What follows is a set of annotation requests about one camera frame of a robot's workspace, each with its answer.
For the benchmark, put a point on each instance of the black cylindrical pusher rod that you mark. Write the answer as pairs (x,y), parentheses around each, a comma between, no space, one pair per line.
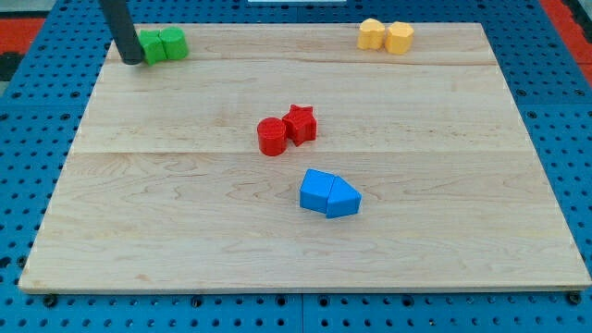
(120,24)

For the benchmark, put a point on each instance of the green star block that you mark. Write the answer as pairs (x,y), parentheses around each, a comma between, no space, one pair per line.
(152,47)

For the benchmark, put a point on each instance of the green circle block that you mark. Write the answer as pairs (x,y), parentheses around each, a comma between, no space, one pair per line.
(174,43)

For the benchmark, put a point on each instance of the red circle block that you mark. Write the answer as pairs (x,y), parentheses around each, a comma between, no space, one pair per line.
(272,136)

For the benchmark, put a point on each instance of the red star block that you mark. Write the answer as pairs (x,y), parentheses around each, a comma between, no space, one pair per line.
(301,124)

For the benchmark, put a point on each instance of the light wooden board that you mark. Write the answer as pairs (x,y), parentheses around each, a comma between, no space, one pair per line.
(165,189)

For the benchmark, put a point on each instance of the yellow heart block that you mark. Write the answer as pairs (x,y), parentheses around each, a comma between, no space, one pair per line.
(371,34)

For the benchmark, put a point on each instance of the blue cube block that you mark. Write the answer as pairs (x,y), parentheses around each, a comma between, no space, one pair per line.
(315,189)

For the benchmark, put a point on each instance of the yellow hexagon block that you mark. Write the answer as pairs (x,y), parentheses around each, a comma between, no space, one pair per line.
(399,38)

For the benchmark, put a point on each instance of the blue triangle block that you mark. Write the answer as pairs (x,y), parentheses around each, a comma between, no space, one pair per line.
(343,199)

